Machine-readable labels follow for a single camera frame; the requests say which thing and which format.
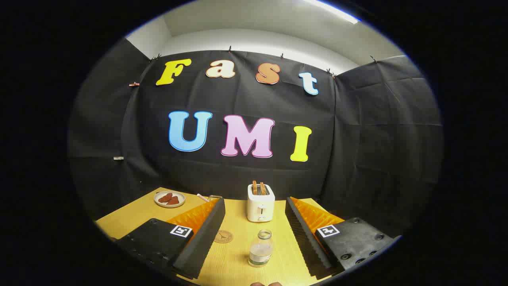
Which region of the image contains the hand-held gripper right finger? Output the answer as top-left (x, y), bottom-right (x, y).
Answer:
top-left (285, 197), bottom-right (397, 280)

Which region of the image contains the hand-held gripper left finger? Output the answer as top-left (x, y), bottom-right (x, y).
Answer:
top-left (115, 197), bottom-right (226, 280)

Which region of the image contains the clear plastic juice bottle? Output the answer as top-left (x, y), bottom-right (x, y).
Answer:
top-left (248, 229), bottom-right (274, 267)

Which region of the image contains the wooden table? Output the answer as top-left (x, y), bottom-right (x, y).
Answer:
top-left (95, 187), bottom-right (334, 286)

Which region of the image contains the white round plate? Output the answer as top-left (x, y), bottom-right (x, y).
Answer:
top-left (154, 191), bottom-right (186, 208)

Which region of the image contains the white toaster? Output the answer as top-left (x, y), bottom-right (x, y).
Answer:
top-left (247, 184), bottom-right (275, 222)

